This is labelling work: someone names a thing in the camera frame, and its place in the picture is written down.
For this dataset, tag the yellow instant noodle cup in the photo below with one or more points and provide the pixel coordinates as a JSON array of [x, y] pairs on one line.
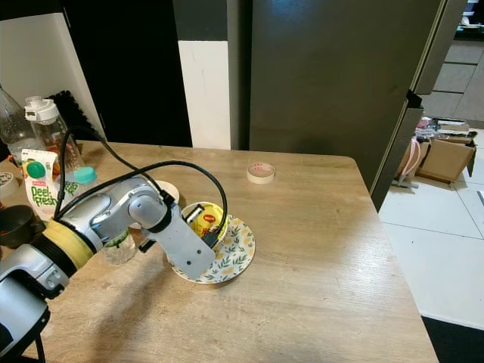
[[208, 221]]

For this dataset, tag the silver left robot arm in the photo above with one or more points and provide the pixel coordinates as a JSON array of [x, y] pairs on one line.
[[98, 215]]

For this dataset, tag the dark grey fridge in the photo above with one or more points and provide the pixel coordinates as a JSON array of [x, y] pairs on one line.
[[333, 83]]

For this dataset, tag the floral ceramic plate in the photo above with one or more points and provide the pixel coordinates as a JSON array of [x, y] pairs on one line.
[[234, 253]]

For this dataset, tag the small white tape roll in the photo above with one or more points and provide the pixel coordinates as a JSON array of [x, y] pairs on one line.
[[261, 181]]

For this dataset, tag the wooden dining table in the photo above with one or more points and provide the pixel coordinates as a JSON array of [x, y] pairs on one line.
[[333, 265]]

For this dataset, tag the small black bowl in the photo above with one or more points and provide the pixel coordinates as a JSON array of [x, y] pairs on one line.
[[15, 234]]

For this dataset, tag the large cream tape roll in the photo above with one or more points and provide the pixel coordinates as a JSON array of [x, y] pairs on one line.
[[5, 184]]

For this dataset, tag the tall clear bottle teal cap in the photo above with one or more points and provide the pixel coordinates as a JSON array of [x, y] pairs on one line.
[[15, 128]]

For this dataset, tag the open brown cardboard box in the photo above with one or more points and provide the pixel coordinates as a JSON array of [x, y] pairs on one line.
[[446, 159]]

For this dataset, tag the light grey left wrist camera mount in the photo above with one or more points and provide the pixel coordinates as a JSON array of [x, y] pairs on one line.
[[189, 253]]

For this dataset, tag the black foam wall panel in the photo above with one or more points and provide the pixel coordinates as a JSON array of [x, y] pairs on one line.
[[79, 113]]

